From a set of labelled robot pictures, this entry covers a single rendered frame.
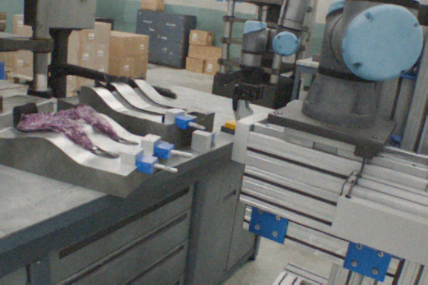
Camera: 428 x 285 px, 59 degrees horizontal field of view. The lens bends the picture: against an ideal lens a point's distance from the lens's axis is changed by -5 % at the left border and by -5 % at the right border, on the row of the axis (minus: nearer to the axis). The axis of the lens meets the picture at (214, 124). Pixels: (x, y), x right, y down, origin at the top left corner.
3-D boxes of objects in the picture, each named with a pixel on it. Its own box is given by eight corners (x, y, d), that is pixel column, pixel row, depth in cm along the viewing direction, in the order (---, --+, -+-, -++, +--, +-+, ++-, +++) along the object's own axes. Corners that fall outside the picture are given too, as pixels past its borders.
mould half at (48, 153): (167, 160, 110) (170, 123, 107) (124, 198, 86) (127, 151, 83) (21, 127, 121) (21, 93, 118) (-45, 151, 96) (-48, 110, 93)
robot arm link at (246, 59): (236, 51, 135) (248, 51, 142) (235, 65, 136) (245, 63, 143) (256, 55, 132) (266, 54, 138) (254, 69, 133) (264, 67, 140)
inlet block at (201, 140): (222, 126, 131) (220, 142, 132) (209, 123, 132) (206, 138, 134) (207, 136, 119) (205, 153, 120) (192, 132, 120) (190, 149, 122)
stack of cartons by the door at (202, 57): (228, 76, 807) (234, 35, 785) (221, 77, 779) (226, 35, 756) (192, 69, 843) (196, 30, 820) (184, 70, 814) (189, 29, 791)
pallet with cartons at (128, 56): (145, 81, 644) (150, 36, 624) (119, 88, 568) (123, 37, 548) (86, 70, 678) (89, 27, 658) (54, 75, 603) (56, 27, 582)
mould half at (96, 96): (212, 137, 136) (217, 98, 132) (164, 154, 114) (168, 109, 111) (109, 105, 160) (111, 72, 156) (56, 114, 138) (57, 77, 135)
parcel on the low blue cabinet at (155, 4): (164, 11, 836) (166, -2, 828) (155, 11, 807) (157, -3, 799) (148, 10, 853) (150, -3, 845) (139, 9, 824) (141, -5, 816)
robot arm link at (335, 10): (367, 70, 83) (380, 7, 80) (387, 79, 70) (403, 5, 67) (312, 62, 84) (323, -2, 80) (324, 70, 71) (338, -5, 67)
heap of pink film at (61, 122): (125, 136, 108) (127, 108, 106) (90, 156, 91) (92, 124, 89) (47, 119, 113) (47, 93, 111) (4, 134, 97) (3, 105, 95)
